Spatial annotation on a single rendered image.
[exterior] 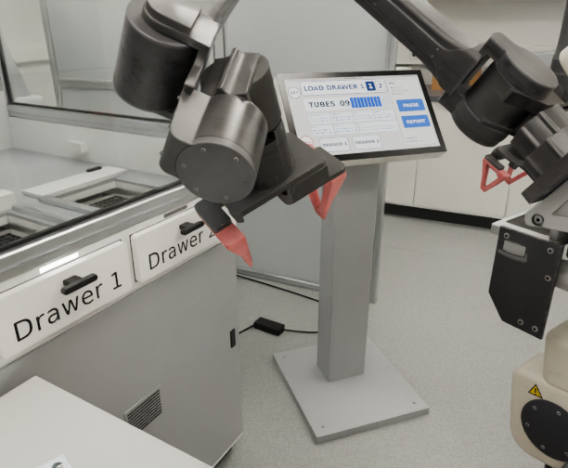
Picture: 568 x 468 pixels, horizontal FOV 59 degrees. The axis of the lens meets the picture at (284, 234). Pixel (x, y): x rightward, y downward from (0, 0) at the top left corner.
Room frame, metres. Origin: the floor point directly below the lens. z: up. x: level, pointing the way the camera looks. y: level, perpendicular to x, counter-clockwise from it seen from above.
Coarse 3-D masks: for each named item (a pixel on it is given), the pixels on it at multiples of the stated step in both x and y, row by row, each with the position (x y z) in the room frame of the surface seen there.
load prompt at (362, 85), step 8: (336, 80) 1.66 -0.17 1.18; (344, 80) 1.67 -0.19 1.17; (352, 80) 1.68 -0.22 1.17; (360, 80) 1.69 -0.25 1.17; (368, 80) 1.70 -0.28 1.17; (376, 80) 1.70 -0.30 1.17; (384, 80) 1.71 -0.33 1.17; (304, 88) 1.61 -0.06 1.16; (312, 88) 1.62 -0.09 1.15; (320, 88) 1.62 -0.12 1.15; (328, 88) 1.63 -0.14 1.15; (336, 88) 1.64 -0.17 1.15; (344, 88) 1.65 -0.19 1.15; (352, 88) 1.66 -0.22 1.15; (360, 88) 1.66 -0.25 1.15; (368, 88) 1.67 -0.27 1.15; (376, 88) 1.68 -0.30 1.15; (384, 88) 1.69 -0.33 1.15
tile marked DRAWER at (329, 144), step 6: (318, 138) 1.50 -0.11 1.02; (324, 138) 1.51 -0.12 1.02; (330, 138) 1.51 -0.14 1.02; (336, 138) 1.52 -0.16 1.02; (342, 138) 1.52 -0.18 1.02; (324, 144) 1.50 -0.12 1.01; (330, 144) 1.50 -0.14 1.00; (336, 144) 1.51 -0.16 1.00; (342, 144) 1.51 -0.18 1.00; (348, 144) 1.52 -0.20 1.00; (330, 150) 1.49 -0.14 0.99; (336, 150) 1.49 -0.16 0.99; (342, 150) 1.50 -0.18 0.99
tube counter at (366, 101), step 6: (366, 96) 1.65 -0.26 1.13; (372, 96) 1.66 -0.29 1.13; (378, 96) 1.66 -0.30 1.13; (384, 96) 1.67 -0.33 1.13; (342, 102) 1.61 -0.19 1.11; (348, 102) 1.62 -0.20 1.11; (354, 102) 1.62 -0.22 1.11; (360, 102) 1.63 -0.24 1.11; (366, 102) 1.63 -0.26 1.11; (372, 102) 1.64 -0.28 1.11; (378, 102) 1.65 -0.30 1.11; (384, 102) 1.65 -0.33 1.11; (390, 102) 1.66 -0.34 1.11; (342, 108) 1.60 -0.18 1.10; (348, 108) 1.60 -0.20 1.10; (354, 108) 1.61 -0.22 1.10; (360, 108) 1.62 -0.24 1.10
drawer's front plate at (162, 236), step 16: (192, 208) 1.14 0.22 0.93; (160, 224) 1.04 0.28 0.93; (176, 224) 1.07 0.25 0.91; (144, 240) 0.98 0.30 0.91; (160, 240) 1.02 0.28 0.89; (176, 240) 1.07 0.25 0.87; (208, 240) 1.17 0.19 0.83; (144, 256) 0.98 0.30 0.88; (160, 256) 1.02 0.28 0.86; (176, 256) 1.06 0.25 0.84; (144, 272) 0.97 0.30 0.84; (160, 272) 1.01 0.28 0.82
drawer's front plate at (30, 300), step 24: (72, 264) 0.84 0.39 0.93; (96, 264) 0.87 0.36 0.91; (120, 264) 0.92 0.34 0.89; (24, 288) 0.75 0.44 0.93; (48, 288) 0.78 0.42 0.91; (120, 288) 0.91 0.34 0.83; (0, 312) 0.70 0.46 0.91; (24, 312) 0.74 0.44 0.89; (72, 312) 0.81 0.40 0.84; (0, 336) 0.70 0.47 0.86
